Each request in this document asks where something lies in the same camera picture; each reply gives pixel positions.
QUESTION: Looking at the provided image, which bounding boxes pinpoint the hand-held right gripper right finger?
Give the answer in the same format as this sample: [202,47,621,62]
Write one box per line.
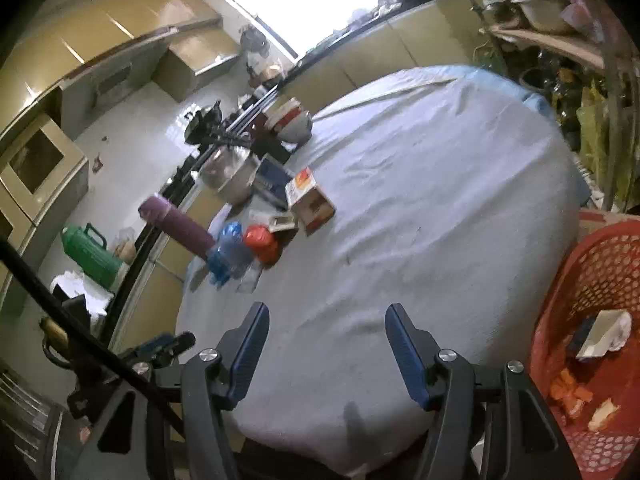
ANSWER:
[384,304,581,480]

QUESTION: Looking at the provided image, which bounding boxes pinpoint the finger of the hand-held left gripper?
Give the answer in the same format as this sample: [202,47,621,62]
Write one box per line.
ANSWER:
[120,331,197,367]

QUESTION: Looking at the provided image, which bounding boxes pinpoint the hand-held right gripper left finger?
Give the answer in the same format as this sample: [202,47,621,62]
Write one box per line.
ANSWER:
[70,302,271,480]

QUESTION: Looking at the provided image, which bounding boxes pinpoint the blue plastic bottle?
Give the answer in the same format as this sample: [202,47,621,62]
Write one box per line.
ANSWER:
[206,221,256,288]

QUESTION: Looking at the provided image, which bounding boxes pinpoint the red plastic bag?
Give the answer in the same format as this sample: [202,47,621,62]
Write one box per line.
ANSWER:
[244,224,280,266]

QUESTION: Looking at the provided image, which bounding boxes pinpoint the white medicine box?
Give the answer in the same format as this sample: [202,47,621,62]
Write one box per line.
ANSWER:
[267,212,300,233]

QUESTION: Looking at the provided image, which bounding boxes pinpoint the white paper carton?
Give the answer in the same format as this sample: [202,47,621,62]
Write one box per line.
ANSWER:
[285,167,337,236]

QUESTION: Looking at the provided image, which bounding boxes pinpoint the red plastic basket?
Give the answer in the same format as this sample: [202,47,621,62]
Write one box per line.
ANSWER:
[527,220,640,480]

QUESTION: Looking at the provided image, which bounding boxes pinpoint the clear plastic wrapper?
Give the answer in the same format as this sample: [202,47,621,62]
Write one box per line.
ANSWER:
[235,260,263,295]

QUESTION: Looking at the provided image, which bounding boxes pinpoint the white cloth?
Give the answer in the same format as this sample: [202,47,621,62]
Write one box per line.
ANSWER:
[50,270,113,316]

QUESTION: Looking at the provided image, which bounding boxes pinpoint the green thermos jug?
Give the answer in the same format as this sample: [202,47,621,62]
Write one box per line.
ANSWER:
[61,222,123,291]

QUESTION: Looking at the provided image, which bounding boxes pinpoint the purple thermos bottle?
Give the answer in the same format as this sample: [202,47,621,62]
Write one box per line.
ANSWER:
[138,196,217,263]

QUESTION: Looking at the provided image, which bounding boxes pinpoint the orange wrapper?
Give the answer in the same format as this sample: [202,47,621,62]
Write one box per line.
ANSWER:
[550,367,593,416]

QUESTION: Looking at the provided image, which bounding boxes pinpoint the grey tablecloth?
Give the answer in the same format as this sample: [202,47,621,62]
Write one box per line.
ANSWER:
[175,65,593,476]

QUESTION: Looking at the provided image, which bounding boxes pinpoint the dark blue box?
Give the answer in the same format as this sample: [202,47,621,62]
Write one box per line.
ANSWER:
[252,155,296,211]

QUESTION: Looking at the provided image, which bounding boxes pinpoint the large round basin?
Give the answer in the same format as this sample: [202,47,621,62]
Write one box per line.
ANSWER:
[200,147,261,206]

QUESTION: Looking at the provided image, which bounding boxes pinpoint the white tissue box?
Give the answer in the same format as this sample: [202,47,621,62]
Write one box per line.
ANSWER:
[575,310,633,361]

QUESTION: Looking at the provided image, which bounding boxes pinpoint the beige wrapper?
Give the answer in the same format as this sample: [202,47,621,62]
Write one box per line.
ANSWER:
[587,397,621,431]

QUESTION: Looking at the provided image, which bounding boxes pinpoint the black chopstick holder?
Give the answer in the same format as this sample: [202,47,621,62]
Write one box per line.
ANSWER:
[250,115,291,163]

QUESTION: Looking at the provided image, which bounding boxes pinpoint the bundle of black chopsticks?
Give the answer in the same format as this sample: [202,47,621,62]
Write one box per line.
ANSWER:
[192,127,253,151]

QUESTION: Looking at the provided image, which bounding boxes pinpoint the stacked red white bowls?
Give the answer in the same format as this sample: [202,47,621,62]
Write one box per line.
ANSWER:
[267,97,313,143]

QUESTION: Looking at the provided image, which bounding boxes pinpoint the blue table cover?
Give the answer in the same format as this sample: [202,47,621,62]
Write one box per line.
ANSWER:
[470,65,593,206]

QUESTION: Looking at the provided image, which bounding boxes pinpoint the yellow plastic bag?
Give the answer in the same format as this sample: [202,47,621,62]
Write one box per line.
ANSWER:
[575,80,640,211]

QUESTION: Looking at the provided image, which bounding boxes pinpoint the metal kitchen rack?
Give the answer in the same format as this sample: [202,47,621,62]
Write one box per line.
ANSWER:
[447,0,640,211]

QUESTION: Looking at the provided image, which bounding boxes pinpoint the kitchen window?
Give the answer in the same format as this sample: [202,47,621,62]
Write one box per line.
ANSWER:
[187,0,416,58]

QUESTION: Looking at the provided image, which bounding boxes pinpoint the steel pot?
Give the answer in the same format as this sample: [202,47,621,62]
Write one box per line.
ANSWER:
[515,0,576,36]

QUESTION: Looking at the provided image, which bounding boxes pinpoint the pink plastic bag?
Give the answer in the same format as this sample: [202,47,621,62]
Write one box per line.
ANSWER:
[560,0,608,36]

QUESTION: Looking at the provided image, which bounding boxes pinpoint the black cable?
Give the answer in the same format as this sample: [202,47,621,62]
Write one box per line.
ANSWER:
[0,235,186,426]

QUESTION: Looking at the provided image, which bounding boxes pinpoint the beige wall cabinet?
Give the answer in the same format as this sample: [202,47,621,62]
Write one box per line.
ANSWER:
[0,0,241,126]

